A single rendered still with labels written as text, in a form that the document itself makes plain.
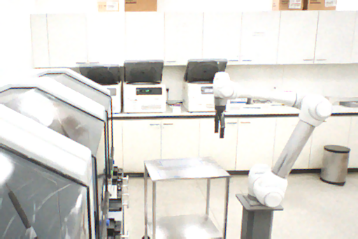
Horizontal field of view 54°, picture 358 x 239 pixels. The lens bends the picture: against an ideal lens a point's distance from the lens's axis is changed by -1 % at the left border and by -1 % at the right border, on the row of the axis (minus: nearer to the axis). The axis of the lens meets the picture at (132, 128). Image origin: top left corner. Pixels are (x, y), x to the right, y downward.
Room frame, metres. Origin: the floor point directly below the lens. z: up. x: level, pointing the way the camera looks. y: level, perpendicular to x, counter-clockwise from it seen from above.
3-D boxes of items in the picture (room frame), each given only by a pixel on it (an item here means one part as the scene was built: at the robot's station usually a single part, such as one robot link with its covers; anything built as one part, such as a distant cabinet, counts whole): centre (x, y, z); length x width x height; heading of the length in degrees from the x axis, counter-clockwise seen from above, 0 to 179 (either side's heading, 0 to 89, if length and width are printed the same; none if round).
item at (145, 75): (4.76, -0.16, 1.24); 0.62 x 0.56 x 0.69; 1
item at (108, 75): (4.74, 0.42, 1.22); 0.62 x 0.56 x 0.64; 179
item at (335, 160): (4.23, -2.64, 0.23); 0.38 x 0.31 x 0.46; 1
